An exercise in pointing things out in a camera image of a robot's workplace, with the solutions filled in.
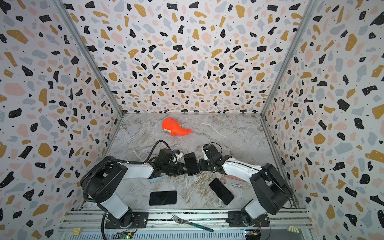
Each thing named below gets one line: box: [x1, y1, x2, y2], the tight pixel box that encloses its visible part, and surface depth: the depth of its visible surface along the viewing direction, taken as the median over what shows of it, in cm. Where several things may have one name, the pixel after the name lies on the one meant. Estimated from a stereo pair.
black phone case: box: [183, 152, 200, 177], surface depth 92 cm
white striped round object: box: [288, 225, 300, 234], surface depth 73 cm
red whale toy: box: [162, 117, 193, 136], surface depth 108 cm
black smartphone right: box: [209, 178, 235, 205], surface depth 85 cm
